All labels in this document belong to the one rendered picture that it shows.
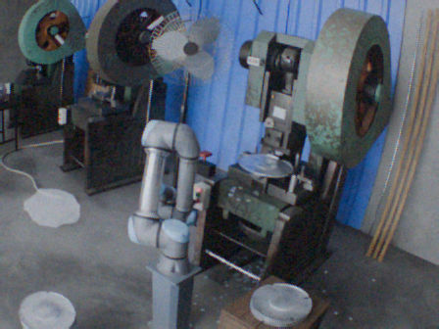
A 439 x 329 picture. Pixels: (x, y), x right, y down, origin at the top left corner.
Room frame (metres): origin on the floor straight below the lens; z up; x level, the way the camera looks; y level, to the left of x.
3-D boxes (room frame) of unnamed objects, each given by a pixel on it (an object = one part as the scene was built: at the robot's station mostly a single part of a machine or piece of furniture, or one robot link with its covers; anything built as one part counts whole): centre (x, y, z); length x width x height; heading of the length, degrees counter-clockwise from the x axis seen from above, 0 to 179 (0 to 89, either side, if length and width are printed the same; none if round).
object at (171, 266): (1.41, 0.14, 0.50); 0.15 x 0.15 x 0.10
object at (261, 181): (1.93, -0.21, 0.72); 0.25 x 0.14 x 0.14; 143
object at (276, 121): (2.03, -0.29, 1.04); 0.17 x 0.15 x 0.30; 143
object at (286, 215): (2.02, -0.61, 0.45); 0.92 x 0.12 x 0.90; 143
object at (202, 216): (2.34, -0.19, 0.45); 0.92 x 0.12 x 0.90; 143
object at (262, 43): (2.18, -0.40, 0.83); 0.79 x 0.43 x 1.34; 143
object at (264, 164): (1.97, -0.24, 0.78); 0.29 x 0.29 x 0.01
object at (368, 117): (1.81, -0.66, 1.33); 0.72 x 0.20 x 0.72; 143
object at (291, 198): (2.07, -0.32, 0.68); 0.45 x 0.30 x 0.06; 53
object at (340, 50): (1.95, -0.65, 1.33); 1.03 x 0.28 x 0.82; 143
